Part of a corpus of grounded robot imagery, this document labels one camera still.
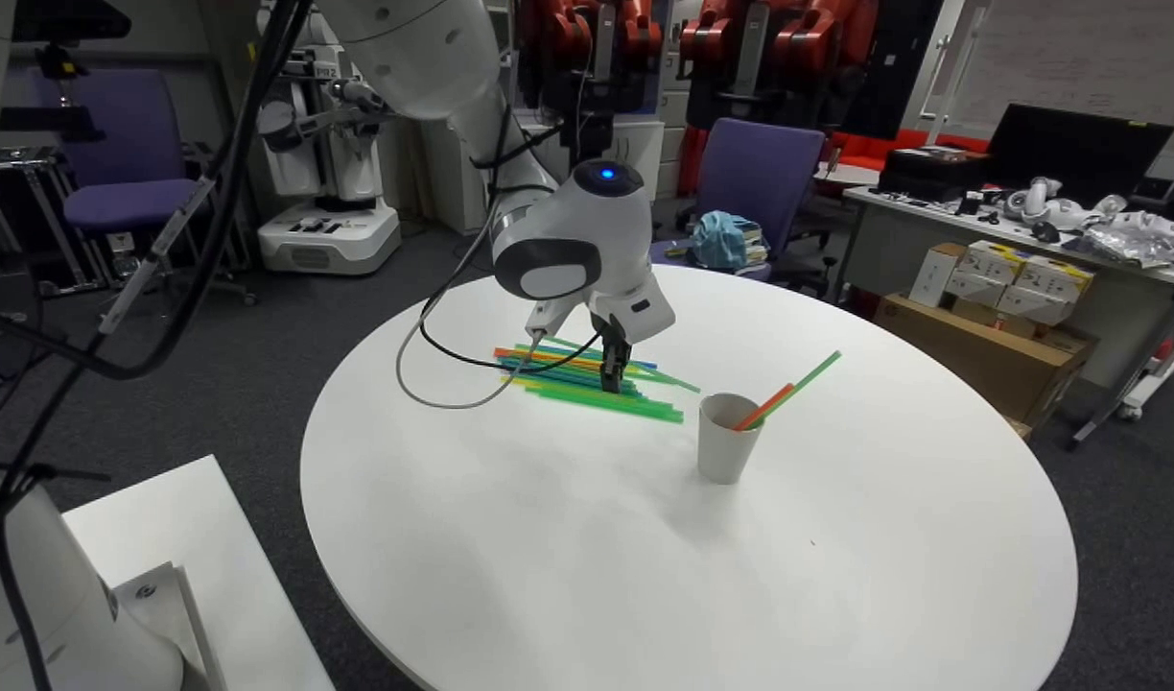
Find orange plastic straw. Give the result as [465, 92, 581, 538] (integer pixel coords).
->
[490, 345, 605, 375]
[738, 375, 798, 433]

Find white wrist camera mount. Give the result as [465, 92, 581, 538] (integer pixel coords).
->
[521, 273, 680, 345]

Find grey metal bracket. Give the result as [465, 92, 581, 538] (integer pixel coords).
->
[108, 555, 232, 691]

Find white paper cup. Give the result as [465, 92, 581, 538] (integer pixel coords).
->
[695, 386, 766, 487]

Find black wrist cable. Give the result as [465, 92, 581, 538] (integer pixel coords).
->
[392, 227, 609, 416]

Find black computer monitor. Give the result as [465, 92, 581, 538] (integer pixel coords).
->
[988, 101, 1174, 207]

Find black case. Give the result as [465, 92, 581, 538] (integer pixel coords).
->
[876, 142, 990, 203]

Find brown cardboard box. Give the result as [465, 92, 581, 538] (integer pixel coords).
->
[870, 288, 1107, 433]

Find white side table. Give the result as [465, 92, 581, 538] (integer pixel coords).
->
[57, 453, 338, 691]

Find red robot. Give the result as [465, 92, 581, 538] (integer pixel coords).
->
[677, 0, 885, 128]
[517, 0, 672, 84]

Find blue crumpled cloth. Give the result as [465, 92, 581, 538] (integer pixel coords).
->
[685, 207, 770, 276]

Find white control cabinet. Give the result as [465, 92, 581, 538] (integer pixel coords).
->
[486, 105, 581, 207]

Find teal plastic straw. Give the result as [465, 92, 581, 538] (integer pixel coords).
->
[502, 362, 640, 394]

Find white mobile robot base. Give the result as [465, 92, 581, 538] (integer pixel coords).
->
[250, 33, 407, 281]

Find purple office chair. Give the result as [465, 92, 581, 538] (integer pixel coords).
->
[672, 116, 833, 288]
[15, 65, 219, 285]

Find red box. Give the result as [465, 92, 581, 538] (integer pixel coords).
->
[823, 121, 997, 163]

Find small white carton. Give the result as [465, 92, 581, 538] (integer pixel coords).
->
[905, 238, 977, 313]

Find crumpled white plastic bags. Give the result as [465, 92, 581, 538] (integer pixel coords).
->
[993, 174, 1174, 276]

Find white office desk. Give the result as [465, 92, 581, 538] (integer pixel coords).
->
[838, 185, 1174, 446]

